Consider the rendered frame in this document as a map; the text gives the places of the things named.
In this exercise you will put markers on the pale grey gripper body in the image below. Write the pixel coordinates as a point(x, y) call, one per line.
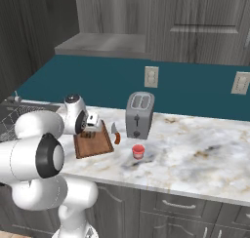
point(92, 127)

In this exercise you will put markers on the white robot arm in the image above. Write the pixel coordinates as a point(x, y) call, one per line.
point(29, 157)

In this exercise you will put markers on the brown wooden cutting board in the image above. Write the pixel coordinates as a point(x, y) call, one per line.
point(96, 146)

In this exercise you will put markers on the grey base cabinet door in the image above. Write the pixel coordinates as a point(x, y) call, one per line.
point(117, 212)
point(172, 227)
point(232, 232)
point(19, 219)

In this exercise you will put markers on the grey upper cabinet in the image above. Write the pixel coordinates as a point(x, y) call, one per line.
point(107, 45)

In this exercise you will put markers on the dark grey tall cabinet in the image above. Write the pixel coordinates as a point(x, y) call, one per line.
point(29, 37)

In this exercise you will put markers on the grey upper cabinet door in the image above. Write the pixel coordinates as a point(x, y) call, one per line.
point(201, 24)

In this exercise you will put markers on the grey two-slot toaster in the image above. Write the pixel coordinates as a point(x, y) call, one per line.
point(139, 120)

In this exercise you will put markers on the small red jar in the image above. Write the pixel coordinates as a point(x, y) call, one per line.
point(138, 151)

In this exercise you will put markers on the dark grey hob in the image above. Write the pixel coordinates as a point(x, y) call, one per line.
point(19, 113)

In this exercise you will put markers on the grey drawer front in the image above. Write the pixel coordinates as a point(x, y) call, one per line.
point(180, 204)
point(242, 216)

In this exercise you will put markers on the beige wall outlet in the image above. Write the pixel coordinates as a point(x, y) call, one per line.
point(241, 83)
point(151, 76)

